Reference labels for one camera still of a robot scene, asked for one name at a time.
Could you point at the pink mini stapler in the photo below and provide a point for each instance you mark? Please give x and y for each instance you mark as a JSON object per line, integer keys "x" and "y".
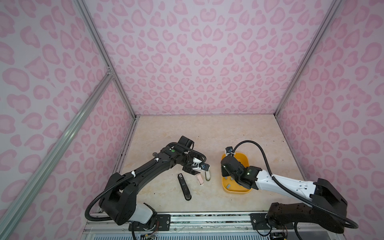
{"x": 200, "y": 179}

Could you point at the diagonal aluminium frame bar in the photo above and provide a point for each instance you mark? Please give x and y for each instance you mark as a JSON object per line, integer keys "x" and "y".
{"x": 21, "y": 204}

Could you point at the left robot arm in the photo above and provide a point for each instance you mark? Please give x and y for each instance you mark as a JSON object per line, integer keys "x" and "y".
{"x": 119, "y": 199}

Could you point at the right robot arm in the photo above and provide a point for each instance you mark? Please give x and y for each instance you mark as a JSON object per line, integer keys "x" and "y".
{"x": 319, "y": 202}

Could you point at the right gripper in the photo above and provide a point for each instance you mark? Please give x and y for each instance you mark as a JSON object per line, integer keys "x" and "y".
{"x": 223, "y": 170}

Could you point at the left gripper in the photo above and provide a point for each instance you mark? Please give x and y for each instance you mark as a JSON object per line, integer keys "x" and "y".
{"x": 190, "y": 170}

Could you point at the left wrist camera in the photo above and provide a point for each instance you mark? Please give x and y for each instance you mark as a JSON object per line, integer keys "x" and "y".
{"x": 199, "y": 165}

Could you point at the yellow plastic tray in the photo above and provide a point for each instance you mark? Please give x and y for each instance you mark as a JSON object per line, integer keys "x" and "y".
{"x": 229, "y": 184}

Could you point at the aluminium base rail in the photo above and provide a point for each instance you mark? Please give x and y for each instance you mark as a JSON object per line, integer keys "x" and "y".
{"x": 208, "y": 226}

